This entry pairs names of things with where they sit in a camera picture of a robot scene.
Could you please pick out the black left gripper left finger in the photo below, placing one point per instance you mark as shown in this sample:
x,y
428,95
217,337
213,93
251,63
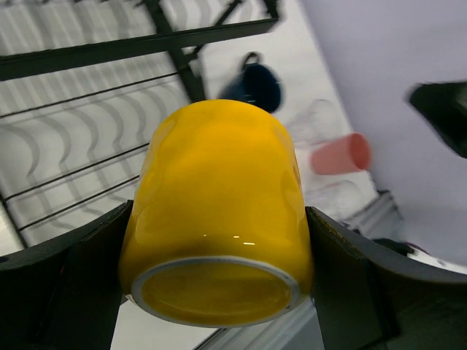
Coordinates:
x,y
64,293

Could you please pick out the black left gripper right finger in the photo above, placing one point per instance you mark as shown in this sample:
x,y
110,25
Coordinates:
x,y
370,297

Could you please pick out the aluminium frame rail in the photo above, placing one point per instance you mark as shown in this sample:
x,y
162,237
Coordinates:
x,y
381,218

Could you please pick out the yellow ceramic mug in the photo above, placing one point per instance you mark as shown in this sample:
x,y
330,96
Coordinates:
x,y
218,235

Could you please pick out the black wire dish rack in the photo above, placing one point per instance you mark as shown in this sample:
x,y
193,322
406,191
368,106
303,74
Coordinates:
x,y
83,86

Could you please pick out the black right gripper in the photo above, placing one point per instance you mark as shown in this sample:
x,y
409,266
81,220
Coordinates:
x,y
443,106

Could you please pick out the dark blue mug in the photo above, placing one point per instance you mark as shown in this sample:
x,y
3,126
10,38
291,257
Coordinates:
x,y
255,84

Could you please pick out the clear glass near blue mug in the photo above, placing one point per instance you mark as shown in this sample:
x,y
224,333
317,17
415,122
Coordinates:
x,y
317,123

